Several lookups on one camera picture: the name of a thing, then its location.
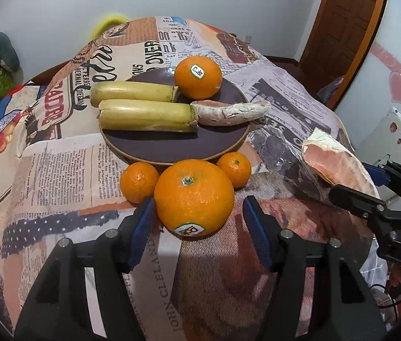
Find dark purple plate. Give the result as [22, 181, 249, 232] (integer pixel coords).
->
[90, 68, 250, 165]

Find banana piece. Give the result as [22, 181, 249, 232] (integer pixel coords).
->
[99, 99, 198, 132]
[90, 81, 180, 108]

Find small mandarin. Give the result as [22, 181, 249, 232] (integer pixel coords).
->
[119, 162, 160, 205]
[217, 152, 251, 189]

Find large orange with sticker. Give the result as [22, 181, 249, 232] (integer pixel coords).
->
[174, 56, 223, 100]

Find pomelo wedge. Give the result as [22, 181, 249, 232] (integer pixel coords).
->
[301, 128, 380, 199]
[191, 100, 272, 126]

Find white sliding wardrobe door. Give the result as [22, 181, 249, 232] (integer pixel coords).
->
[336, 0, 401, 147]

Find pomelo wedge front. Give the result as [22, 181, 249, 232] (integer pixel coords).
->
[301, 128, 380, 199]

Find brown wooden door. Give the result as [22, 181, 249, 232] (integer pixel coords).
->
[300, 0, 386, 109]

